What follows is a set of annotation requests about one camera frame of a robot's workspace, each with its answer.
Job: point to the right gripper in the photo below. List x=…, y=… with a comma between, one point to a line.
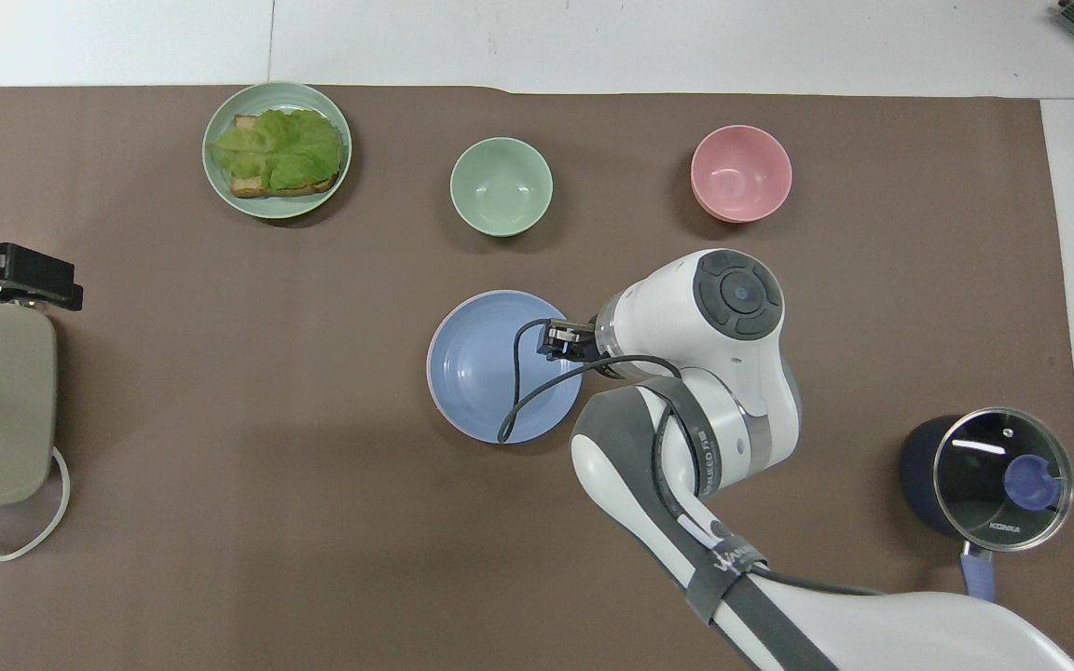
x=571, y=343

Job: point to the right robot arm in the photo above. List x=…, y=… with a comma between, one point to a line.
x=733, y=382

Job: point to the blue plate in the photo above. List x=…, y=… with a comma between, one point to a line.
x=486, y=368
x=430, y=359

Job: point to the green bowl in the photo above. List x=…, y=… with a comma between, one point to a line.
x=501, y=186

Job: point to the green plate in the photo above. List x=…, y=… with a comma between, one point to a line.
x=225, y=182

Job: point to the toasted bread slice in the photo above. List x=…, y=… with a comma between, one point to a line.
x=248, y=186

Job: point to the pink bowl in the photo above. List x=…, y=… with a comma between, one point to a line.
x=740, y=172

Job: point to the green lettuce leaf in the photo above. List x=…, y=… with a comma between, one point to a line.
x=281, y=149

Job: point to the dark blue pot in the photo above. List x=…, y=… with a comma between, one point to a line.
x=917, y=466

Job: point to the glass pot lid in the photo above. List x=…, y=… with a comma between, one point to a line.
x=975, y=485

